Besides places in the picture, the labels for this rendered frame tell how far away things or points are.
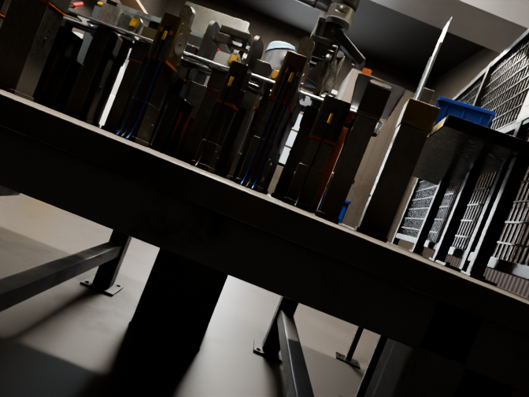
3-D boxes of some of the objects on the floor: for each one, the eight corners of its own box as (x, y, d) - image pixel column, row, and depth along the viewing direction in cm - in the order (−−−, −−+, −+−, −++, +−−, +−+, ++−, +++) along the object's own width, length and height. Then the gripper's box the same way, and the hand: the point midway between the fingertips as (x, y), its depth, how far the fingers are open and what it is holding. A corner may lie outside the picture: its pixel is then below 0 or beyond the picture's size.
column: (147, 304, 211) (198, 175, 210) (208, 328, 211) (259, 199, 210) (127, 324, 180) (187, 172, 179) (198, 352, 181) (258, 201, 179)
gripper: (320, 26, 132) (294, 93, 132) (319, 10, 122) (291, 83, 122) (347, 35, 130) (321, 102, 131) (349, 20, 120) (320, 94, 121)
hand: (318, 92), depth 126 cm, fingers closed, pressing on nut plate
